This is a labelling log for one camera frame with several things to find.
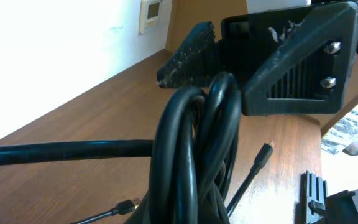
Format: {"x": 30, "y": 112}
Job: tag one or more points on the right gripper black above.
{"x": 297, "y": 60}

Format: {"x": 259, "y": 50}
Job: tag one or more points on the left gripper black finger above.
{"x": 141, "y": 214}

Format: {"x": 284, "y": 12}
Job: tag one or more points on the white wall thermostat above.
{"x": 149, "y": 15}

